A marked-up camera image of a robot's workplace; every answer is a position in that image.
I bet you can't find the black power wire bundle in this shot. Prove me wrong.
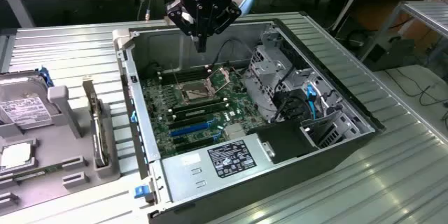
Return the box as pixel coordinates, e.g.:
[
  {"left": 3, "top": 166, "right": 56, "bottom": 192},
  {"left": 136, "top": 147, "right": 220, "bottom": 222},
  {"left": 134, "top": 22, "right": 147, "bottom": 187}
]
[{"left": 272, "top": 69, "right": 311, "bottom": 124}]

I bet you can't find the black RAM slot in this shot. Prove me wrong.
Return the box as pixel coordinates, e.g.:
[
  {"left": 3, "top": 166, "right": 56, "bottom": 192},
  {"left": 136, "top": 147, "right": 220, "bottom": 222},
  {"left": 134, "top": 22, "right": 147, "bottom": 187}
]
[
  {"left": 163, "top": 76, "right": 211, "bottom": 83},
  {"left": 172, "top": 110, "right": 230, "bottom": 124},
  {"left": 171, "top": 106, "right": 228, "bottom": 120},
  {"left": 170, "top": 99, "right": 226, "bottom": 113},
  {"left": 163, "top": 73, "right": 211, "bottom": 80},
  {"left": 162, "top": 68, "right": 210, "bottom": 75},
  {"left": 162, "top": 70, "right": 211, "bottom": 78},
  {"left": 170, "top": 103, "right": 227, "bottom": 116}
]

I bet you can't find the CPU socket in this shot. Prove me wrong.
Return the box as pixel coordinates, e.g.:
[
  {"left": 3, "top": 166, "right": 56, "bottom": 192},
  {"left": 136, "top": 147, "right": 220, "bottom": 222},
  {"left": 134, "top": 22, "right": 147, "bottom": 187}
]
[{"left": 180, "top": 78, "right": 226, "bottom": 104}]

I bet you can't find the metal socket cover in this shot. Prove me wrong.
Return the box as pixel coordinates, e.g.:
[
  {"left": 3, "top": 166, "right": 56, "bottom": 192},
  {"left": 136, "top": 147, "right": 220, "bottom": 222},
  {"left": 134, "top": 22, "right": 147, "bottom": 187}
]
[{"left": 206, "top": 66, "right": 232, "bottom": 88}]

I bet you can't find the grey parts rack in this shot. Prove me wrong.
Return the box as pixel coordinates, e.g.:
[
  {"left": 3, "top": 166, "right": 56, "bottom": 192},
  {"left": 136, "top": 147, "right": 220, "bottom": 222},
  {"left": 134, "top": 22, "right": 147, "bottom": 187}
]
[{"left": 0, "top": 84, "right": 122, "bottom": 192}]

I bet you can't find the Nvidia graphics card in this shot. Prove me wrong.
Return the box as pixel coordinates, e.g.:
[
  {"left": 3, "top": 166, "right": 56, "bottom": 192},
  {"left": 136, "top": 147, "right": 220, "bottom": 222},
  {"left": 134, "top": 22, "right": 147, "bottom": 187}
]
[{"left": 82, "top": 75, "right": 110, "bottom": 168}]

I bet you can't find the thin metal locking lever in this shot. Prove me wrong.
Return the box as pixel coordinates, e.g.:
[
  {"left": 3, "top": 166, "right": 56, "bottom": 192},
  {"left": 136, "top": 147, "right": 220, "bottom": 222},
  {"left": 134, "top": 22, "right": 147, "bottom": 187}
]
[{"left": 172, "top": 68, "right": 183, "bottom": 91}]

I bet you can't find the open metal PC case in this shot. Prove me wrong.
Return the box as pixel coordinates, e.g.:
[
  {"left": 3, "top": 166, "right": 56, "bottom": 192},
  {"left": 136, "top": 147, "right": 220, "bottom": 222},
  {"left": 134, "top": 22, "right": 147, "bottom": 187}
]
[{"left": 111, "top": 11, "right": 386, "bottom": 224}]

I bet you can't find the silver power supply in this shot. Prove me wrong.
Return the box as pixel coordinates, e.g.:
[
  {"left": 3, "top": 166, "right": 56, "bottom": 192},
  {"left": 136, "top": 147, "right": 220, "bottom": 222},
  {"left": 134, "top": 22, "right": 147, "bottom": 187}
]
[{"left": 160, "top": 132, "right": 279, "bottom": 202}]

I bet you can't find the hard disk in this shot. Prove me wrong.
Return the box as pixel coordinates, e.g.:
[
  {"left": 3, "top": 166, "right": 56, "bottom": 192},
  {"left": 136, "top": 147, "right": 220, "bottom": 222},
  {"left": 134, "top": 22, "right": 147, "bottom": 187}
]
[{"left": 0, "top": 76, "right": 55, "bottom": 130}]

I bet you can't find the blue wire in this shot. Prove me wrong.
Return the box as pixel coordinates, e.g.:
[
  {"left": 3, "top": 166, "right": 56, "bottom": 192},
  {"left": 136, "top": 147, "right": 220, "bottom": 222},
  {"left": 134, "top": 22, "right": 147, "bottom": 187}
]
[{"left": 304, "top": 82, "right": 319, "bottom": 121}]

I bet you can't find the metal disk bay cage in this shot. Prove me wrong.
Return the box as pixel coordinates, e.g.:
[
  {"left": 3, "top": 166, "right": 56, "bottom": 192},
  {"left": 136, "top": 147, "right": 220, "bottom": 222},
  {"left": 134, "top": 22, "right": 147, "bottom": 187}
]
[{"left": 243, "top": 44, "right": 374, "bottom": 151}]

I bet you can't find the green motherboard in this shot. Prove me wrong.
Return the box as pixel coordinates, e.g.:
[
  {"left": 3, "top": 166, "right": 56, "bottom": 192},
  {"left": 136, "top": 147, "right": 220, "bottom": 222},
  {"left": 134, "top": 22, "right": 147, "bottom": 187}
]
[{"left": 142, "top": 62, "right": 272, "bottom": 156}]

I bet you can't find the blue disk carrier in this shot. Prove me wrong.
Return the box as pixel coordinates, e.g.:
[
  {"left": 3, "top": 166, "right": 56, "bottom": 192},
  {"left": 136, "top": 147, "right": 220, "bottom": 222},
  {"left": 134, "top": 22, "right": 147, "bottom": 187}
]
[{"left": 38, "top": 66, "right": 56, "bottom": 88}]

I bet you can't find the metal slat side table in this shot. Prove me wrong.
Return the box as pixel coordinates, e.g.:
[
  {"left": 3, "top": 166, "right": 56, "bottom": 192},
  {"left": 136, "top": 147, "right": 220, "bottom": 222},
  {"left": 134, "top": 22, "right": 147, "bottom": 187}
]
[{"left": 356, "top": 0, "right": 448, "bottom": 65}]

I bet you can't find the green RAM stick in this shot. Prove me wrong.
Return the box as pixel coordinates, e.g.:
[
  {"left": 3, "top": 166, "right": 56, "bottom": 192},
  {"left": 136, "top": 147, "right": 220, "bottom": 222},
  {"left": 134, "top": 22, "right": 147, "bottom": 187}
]
[{"left": 0, "top": 163, "right": 64, "bottom": 183}]

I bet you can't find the CPU chip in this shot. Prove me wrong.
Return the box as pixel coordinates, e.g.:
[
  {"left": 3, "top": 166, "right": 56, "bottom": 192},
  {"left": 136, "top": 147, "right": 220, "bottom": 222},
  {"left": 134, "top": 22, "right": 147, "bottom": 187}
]
[{"left": 0, "top": 142, "right": 36, "bottom": 172}]

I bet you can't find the long black expansion slot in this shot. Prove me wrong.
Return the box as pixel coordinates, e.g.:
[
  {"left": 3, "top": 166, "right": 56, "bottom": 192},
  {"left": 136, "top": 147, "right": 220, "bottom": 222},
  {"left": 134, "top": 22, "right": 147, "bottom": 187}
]
[
  {"left": 171, "top": 117, "right": 214, "bottom": 128},
  {"left": 175, "top": 141, "right": 220, "bottom": 153}
]

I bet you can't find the blue expansion slot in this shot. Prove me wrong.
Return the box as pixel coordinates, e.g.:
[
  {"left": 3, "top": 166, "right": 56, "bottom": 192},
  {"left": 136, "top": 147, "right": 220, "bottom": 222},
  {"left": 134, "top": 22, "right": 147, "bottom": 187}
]
[{"left": 170, "top": 121, "right": 215, "bottom": 137}]

